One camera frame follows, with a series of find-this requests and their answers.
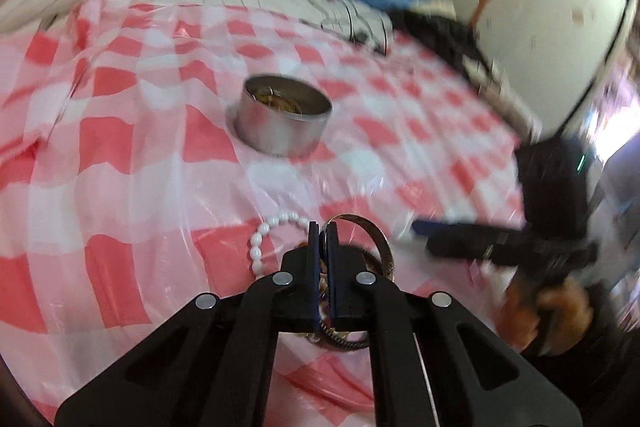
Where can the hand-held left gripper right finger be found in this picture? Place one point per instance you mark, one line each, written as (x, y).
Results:
(333, 287)

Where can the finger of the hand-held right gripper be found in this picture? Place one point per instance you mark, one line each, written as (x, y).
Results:
(465, 241)

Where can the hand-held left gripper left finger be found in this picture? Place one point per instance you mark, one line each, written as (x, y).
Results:
(314, 279)

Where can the silver metal bangle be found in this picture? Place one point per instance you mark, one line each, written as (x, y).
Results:
(382, 247)

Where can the round silver tin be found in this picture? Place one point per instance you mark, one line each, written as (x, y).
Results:
(280, 127)

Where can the person's right forearm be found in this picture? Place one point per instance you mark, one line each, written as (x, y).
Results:
(600, 347)

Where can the person's right hand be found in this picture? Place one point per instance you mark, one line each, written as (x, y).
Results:
(560, 307)

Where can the dark cloth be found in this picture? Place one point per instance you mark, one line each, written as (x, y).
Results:
(450, 42)

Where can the red checked plastic sheet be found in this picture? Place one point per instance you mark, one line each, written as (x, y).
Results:
(125, 157)

